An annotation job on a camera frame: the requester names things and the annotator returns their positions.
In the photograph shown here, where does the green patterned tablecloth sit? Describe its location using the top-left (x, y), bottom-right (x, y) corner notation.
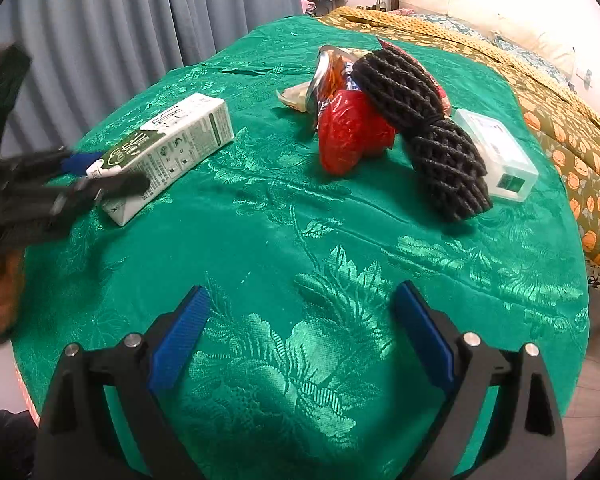
top-left (10, 15), bottom-right (591, 480)

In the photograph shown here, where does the red plastic bag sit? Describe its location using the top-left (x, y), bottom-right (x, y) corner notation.
top-left (317, 89), bottom-right (397, 177)

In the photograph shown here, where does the teal patterned pillow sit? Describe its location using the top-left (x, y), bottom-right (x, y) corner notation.
top-left (410, 10), bottom-right (571, 88)

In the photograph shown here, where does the clear plastic box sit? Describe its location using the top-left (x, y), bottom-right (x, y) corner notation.
top-left (452, 108), bottom-right (539, 203)

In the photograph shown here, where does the red snack packet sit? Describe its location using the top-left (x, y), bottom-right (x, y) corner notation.
top-left (377, 37), bottom-right (452, 116)

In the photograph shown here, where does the person's left hand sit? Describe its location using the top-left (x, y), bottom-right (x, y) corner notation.
top-left (0, 252), bottom-right (27, 336)

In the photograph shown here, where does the grey-blue curtain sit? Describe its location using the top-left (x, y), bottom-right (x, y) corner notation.
top-left (0, 0), bottom-right (311, 196)

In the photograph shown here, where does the dark cloth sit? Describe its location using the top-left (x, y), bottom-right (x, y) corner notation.
top-left (0, 409), bottom-right (38, 480)

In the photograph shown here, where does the white and green milk carton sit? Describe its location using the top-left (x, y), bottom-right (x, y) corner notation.
top-left (85, 92), bottom-right (236, 227)

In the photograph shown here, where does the orange printed blanket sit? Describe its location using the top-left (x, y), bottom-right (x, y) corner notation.
top-left (317, 6), bottom-right (600, 293)

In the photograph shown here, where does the white pillow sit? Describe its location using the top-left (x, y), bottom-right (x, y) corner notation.
top-left (397, 0), bottom-right (576, 78)

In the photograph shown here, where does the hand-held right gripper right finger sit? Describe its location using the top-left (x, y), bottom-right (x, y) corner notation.
top-left (391, 281), bottom-right (568, 480)

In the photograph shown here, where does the black foam net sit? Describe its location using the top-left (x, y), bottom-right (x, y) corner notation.
top-left (405, 117), bottom-right (493, 222)
top-left (351, 47), bottom-right (446, 128)

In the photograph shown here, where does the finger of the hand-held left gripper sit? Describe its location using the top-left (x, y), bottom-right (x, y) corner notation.
top-left (0, 146), bottom-right (105, 181)
top-left (5, 170), bottom-right (151, 218)

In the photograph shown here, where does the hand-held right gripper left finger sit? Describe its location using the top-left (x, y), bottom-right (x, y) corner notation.
top-left (32, 285), bottom-right (212, 480)

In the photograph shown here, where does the silver snack bag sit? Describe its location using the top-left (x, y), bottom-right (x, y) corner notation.
top-left (305, 45), bottom-right (381, 133)

